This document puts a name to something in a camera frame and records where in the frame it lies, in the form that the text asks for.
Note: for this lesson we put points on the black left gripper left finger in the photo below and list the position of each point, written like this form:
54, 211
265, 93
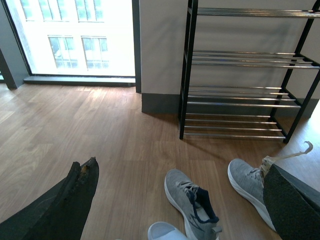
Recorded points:
61, 212

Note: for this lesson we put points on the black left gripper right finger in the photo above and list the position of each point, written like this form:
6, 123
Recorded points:
292, 205

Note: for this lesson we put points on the black metal shoe rack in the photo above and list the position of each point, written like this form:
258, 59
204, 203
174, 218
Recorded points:
242, 94

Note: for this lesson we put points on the dark framed floor window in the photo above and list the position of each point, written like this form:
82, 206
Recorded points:
70, 42

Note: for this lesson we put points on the light blue slide slipper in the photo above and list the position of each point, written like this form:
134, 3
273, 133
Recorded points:
164, 231

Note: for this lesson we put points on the grey sneaker white sole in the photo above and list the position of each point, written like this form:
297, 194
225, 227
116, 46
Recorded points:
247, 181

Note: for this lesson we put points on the grey sneaker navy lining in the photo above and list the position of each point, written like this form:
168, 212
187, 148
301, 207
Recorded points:
193, 202

